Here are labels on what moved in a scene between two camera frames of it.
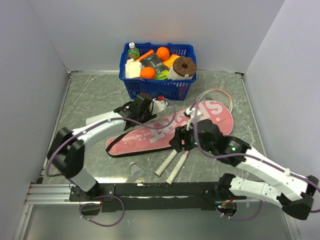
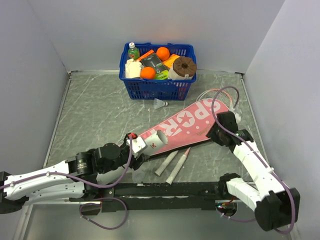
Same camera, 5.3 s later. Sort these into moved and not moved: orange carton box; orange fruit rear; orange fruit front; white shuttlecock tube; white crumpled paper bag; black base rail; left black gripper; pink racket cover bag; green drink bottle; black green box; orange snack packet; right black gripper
Moved: left black gripper; pink racket cover bag; white shuttlecock tube; right black gripper
Not moved: orange snack packet; black green box; orange carton box; black base rail; green drink bottle; orange fruit rear; orange fruit front; white crumpled paper bag
